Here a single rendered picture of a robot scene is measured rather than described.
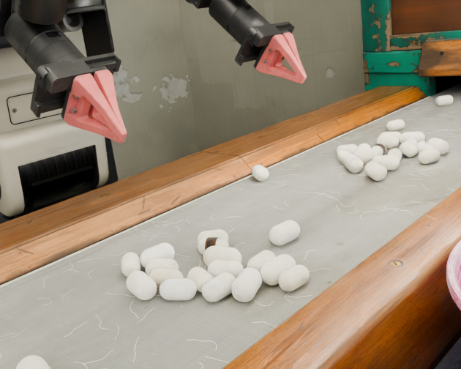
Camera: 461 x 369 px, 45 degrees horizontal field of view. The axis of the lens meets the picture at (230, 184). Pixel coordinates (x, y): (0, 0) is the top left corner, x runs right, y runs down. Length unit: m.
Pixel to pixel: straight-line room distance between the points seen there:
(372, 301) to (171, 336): 0.15
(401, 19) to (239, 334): 0.99
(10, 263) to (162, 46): 2.52
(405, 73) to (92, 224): 0.86
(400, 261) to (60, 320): 0.28
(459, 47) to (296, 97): 1.49
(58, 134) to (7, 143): 0.10
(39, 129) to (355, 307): 0.82
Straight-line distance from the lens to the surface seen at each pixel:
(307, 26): 2.52
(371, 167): 0.73
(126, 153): 2.93
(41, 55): 0.67
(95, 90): 0.62
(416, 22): 1.30
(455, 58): 1.20
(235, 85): 2.88
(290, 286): 0.47
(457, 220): 0.54
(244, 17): 0.92
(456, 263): 0.46
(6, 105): 1.11
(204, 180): 0.75
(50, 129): 1.11
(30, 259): 0.62
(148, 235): 0.64
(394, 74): 1.32
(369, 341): 0.39
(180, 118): 3.12
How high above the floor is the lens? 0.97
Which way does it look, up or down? 17 degrees down
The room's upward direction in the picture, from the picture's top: 7 degrees counter-clockwise
